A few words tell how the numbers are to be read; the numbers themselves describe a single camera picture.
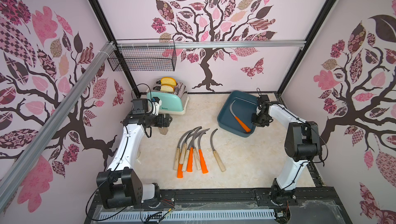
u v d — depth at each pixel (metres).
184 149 0.89
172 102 0.98
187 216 0.70
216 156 0.87
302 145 0.51
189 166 0.83
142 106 0.62
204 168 0.83
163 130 0.94
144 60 1.22
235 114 1.07
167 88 0.98
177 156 0.87
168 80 1.00
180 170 0.81
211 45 0.92
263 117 0.79
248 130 0.97
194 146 0.92
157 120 0.71
